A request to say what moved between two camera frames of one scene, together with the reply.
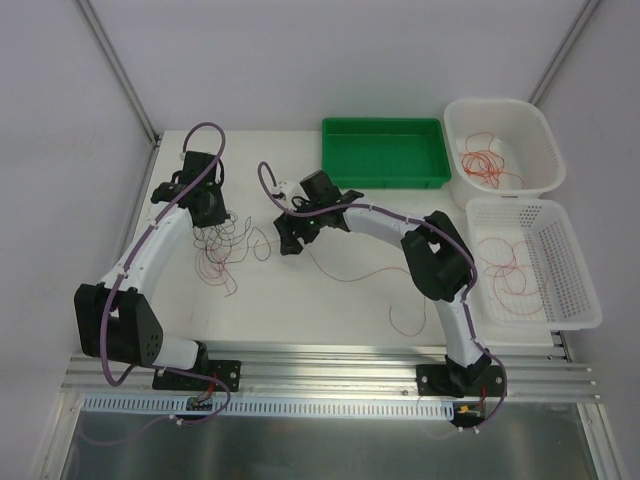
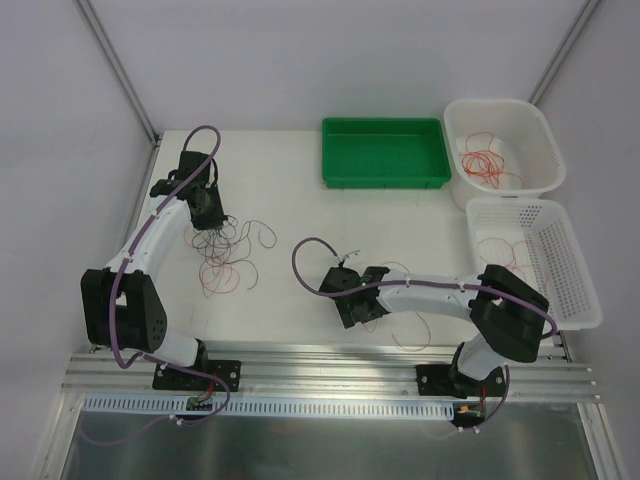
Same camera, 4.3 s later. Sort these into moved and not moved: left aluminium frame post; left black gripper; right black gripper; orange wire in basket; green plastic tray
Moved: right black gripper
Not moved: orange wire in basket; left black gripper; green plastic tray; left aluminium frame post
